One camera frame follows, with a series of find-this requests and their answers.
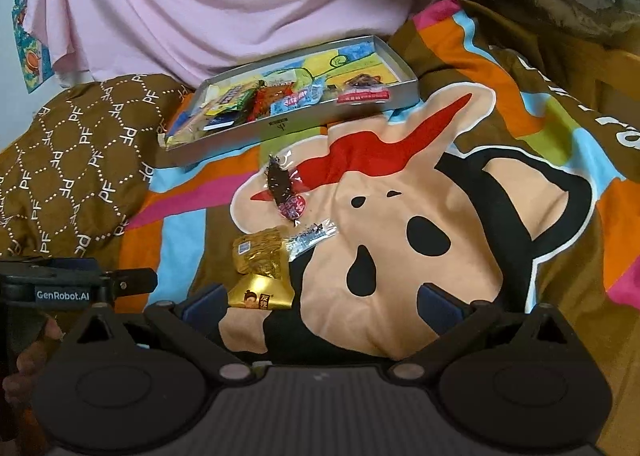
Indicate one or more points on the red-white snack packet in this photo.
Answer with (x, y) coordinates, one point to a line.
(364, 95)

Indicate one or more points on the person's left hand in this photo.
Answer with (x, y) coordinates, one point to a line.
(30, 366)

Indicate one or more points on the dark meat packet red label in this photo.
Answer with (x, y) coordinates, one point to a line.
(285, 186)

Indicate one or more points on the printed cartoon blanket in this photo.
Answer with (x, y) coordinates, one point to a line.
(475, 160)

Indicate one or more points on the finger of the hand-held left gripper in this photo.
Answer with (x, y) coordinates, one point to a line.
(135, 282)

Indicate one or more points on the blue-white printed snack packet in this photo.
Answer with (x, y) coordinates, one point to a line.
(297, 99)

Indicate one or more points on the white-top dried tofu packet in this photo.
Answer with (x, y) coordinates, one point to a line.
(262, 103)

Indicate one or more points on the small clear snack packet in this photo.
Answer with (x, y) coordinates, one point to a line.
(310, 238)

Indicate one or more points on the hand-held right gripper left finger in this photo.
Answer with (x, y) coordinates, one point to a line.
(205, 306)

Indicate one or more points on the wooden bed frame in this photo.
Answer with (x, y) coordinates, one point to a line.
(625, 75)

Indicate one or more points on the gold snack packet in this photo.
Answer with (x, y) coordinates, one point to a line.
(262, 256)

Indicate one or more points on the green-yellow striped snack packet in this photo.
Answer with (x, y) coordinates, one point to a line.
(232, 100)

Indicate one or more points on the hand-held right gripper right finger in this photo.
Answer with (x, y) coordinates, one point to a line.
(440, 308)

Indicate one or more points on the wall poster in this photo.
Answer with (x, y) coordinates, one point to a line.
(32, 45)

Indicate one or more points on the brown patterned pillow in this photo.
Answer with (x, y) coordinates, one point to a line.
(75, 160)

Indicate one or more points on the pink cloth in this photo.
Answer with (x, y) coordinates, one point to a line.
(225, 0)

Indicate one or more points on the clear packet with brown nuts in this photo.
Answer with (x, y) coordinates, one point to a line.
(362, 81)

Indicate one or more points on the gold packet with portrait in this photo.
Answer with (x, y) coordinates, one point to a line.
(260, 296)

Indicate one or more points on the grey tray with drawing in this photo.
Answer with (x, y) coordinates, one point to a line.
(300, 120)

